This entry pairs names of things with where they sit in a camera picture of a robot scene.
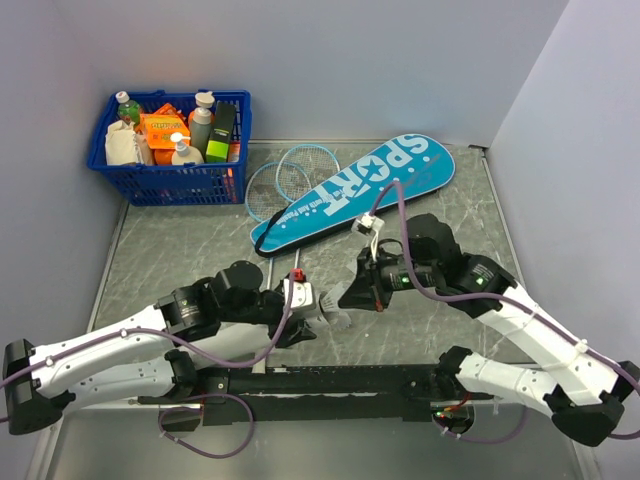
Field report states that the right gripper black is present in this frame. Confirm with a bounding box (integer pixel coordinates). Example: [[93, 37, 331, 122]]
[[337, 243, 440, 311]]

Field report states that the white shuttlecock tube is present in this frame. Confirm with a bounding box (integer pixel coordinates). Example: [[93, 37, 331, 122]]
[[187, 299, 326, 361]]

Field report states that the white shuttlecock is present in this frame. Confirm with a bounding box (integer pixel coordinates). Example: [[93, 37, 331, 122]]
[[320, 281, 350, 313], [327, 311, 352, 330]]

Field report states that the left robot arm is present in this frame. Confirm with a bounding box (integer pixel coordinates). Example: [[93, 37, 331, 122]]
[[1, 261, 327, 435]]

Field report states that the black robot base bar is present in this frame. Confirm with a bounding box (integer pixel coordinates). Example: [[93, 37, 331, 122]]
[[137, 364, 496, 427]]

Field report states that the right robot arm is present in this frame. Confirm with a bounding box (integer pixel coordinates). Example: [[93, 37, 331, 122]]
[[338, 213, 639, 447]]

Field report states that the white shuttlecock on table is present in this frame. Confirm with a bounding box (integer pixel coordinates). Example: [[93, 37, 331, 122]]
[[327, 311, 352, 330]]

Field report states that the blue racket near basket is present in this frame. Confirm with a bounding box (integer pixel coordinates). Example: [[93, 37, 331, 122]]
[[245, 162, 311, 222]]

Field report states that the blue racket behind cover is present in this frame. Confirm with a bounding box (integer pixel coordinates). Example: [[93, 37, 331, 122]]
[[275, 143, 342, 274]]

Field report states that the blue SPORT racket cover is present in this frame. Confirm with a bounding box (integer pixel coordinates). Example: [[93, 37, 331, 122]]
[[250, 133, 456, 258]]

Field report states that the blue plastic shopping basket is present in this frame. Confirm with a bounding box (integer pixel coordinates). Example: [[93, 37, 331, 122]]
[[86, 90, 252, 206]]

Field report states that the black and green box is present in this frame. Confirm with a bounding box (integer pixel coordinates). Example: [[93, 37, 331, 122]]
[[205, 101, 237, 163]]

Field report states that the small white pump bottle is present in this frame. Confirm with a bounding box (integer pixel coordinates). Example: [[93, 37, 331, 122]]
[[170, 132, 204, 166]]

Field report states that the orange round item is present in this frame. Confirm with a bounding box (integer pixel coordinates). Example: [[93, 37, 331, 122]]
[[153, 149, 174, 166]]

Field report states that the grey bottle white pump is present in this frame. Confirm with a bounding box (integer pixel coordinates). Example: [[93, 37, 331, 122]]
[[189, 91, 215, 158]]

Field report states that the orange snack box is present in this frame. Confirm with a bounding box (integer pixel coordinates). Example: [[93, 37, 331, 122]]
[[140, 114, 190, 150]]

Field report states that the beige cloth bag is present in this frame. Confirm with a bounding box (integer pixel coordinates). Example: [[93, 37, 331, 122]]
[[105, 120, 153, 166]]

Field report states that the green bottle white cap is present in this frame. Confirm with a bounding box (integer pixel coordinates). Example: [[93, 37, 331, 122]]
[[115, 91, 142, 126]]

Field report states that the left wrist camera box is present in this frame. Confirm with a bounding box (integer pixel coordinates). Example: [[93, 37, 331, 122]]
[[283, 268, 317, 313]]

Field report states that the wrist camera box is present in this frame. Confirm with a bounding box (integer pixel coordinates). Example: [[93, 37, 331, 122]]
[[351, 212, 385, 259], [283, 268, 317, 313]]

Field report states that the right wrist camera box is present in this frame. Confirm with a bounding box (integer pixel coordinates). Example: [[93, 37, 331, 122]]
[[351, 212, 385, 259]]

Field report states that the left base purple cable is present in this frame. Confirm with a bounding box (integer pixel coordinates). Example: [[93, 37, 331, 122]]
[[157, 392, 257, 459]]

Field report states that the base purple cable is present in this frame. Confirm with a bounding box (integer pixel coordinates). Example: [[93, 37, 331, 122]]
[[157, 392, 257, 459], [432, 394, 529, 445]]

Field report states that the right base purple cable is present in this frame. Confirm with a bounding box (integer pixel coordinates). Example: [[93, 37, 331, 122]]
[[432, 394, 529, 445]]

